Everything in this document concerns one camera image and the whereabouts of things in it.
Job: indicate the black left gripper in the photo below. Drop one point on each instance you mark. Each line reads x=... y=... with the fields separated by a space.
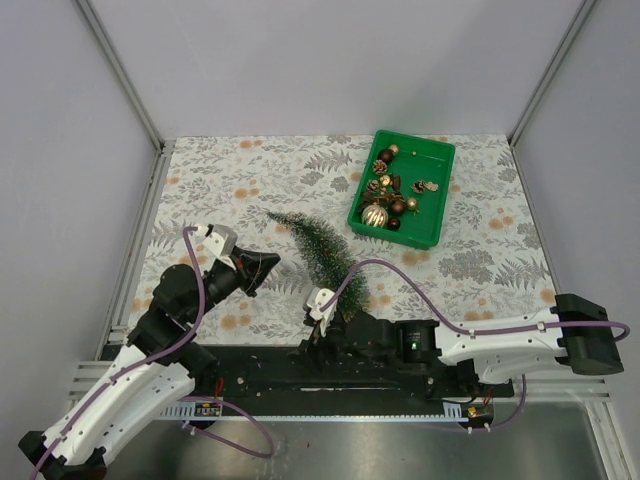
x=252 y=267

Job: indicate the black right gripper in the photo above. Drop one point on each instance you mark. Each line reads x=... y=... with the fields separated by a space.
x=309 y=350

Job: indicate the small green christmas tree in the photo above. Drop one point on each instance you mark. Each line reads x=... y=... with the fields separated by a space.
x=326 y=255

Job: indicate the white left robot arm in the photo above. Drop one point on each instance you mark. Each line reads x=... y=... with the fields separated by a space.
x=160 y=364

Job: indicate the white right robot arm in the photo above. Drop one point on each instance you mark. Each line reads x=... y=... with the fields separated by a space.
x=426 y=358

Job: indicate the silver ribbed bauble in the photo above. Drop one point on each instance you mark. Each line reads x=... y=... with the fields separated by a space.
x=375 y=215

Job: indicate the frosted pine cone lower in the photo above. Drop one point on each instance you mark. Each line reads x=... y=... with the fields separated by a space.
x=373 y=186

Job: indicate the frosted pine cone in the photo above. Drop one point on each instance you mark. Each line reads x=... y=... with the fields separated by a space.
x=379 y=167
x=373 y=186

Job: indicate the small dark red bauble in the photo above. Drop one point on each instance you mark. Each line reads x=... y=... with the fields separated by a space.
x=393 y=224

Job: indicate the frosted pine cone upper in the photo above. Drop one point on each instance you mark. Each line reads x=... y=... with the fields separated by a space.
x=379 y=167

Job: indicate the green plastic tray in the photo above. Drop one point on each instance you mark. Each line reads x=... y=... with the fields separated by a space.
x=418 y=159

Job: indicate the floral patterned table mat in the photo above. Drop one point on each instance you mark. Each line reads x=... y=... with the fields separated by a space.
x=488 y=263

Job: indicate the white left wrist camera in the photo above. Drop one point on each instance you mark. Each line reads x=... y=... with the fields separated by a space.
x=220 y=240

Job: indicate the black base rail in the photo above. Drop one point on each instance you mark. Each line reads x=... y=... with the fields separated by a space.
x=262 y=381

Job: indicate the aluminium frame post left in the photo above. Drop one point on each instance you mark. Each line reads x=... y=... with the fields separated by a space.
x=98 y=31

